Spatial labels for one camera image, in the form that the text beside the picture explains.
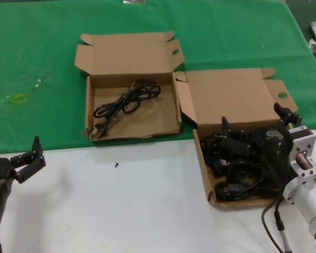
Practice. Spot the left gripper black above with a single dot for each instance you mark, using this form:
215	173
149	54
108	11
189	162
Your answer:
0	170

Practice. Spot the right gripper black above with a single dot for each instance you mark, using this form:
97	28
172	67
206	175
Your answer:
272	141

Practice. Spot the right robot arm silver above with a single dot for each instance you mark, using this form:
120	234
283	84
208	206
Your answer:
310	200

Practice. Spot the open cardboard box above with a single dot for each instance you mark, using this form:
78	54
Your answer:
226	92

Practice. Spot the bag of metal parts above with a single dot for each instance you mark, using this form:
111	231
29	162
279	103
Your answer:
312	46

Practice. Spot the cardboard box with torn rim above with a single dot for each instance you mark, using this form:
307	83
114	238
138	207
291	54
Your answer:
108	55

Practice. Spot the yellow outline mark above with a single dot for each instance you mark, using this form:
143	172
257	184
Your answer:
14	99

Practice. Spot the small black screw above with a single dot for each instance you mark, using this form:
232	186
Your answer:
116	165

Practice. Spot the green table cloth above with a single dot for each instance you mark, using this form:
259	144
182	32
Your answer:
42	39

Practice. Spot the metal clip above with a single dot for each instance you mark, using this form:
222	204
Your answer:
133	1

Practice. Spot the silver wrist coupling bracket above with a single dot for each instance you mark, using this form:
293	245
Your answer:
305	142

